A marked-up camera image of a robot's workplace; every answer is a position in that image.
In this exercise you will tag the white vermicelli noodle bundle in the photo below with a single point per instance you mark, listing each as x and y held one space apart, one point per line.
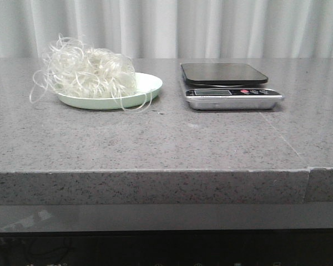
75 68

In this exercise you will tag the light green round plate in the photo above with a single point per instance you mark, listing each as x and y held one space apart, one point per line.
148 87

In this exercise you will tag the silver black kitchen scale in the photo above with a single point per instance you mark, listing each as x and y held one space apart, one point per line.
226 86

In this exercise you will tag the white pleated curtain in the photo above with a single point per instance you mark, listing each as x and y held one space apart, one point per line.
172 29

